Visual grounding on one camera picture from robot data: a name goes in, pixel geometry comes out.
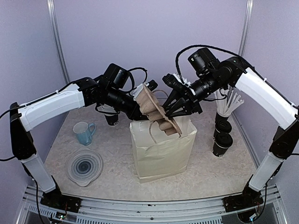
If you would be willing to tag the wrapped white straws bundle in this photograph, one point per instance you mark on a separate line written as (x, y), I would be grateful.
(227, 101)

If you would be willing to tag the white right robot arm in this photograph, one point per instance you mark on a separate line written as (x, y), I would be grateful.
(285, 116)

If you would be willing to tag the stack of paper cups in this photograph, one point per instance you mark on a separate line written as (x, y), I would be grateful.
(112, 117)

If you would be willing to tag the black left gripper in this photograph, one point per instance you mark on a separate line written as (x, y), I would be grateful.
(135, 113)

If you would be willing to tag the black cup lid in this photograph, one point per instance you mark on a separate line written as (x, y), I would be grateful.
(224, 140)
(223, 127)

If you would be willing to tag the brown pulp cup carrier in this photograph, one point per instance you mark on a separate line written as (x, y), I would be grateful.
(150, 107)

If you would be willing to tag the aluminium front rail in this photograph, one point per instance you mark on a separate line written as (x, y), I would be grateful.
(103, 211)

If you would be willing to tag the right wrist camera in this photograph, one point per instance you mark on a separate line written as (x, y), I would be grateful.
(174, 81)

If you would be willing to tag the right aluminium post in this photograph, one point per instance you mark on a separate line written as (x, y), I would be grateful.
(246, 27)

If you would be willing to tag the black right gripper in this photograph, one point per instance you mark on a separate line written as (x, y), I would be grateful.
(193, 103)

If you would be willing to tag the cream paper bag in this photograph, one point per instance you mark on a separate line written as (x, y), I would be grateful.
(157, 155)

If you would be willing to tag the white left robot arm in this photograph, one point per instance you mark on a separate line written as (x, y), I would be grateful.
(28, 118)

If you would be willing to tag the blue glass cup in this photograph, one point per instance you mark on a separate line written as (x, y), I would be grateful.
(84, 132)

